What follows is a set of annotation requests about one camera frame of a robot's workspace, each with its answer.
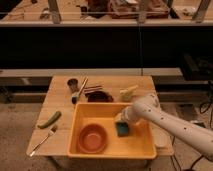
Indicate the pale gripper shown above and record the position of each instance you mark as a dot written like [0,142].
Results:
[123,116]

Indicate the teal green sponge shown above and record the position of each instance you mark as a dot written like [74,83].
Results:
[122,129]

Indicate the yellow plastic tray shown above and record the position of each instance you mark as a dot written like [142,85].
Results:
[139,144]

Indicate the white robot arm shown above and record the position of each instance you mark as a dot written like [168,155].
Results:
[148,107]

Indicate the dark brown plate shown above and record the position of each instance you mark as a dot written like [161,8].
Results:
[100,96]

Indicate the orange bowl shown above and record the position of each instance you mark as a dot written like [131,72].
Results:
[92,139]

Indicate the dark metal cup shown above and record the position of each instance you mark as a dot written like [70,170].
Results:
[73,85]

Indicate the green cucumber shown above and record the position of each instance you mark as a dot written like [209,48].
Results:
[51,120]

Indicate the wooden table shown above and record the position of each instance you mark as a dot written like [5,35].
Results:
[58,98]

